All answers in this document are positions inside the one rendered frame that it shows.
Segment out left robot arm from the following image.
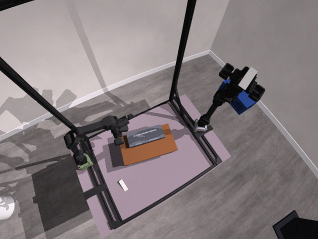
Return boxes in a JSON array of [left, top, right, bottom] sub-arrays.
[[197, 80, 239, 128]]

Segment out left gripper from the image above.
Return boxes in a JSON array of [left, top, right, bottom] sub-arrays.
[[219, 63, 266, 102]]

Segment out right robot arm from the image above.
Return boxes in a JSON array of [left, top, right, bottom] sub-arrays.
[[63, 115, 130, 166]]

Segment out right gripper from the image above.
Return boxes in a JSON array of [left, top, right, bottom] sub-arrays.
[[111, 128, 124, 146]]

